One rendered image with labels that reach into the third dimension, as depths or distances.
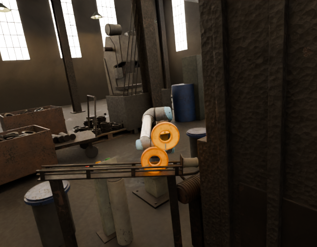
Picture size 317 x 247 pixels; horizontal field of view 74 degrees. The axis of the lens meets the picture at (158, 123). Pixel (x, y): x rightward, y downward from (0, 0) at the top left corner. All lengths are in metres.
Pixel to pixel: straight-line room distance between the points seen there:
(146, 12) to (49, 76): 9.23
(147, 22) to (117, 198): 3.54
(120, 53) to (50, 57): 7.00
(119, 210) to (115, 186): 0.19
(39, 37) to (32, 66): 1.53
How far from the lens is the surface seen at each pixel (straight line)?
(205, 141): 0.99
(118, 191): 1.54
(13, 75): 12.72
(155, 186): 2.11
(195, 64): 4.97
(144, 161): 1.21
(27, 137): 3.13
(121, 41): 6.64
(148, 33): 4.41
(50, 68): 13.00
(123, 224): 1.68
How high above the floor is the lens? 1.20
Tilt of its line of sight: 13 degrees down
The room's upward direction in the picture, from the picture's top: 6 degrees counter-clockwise
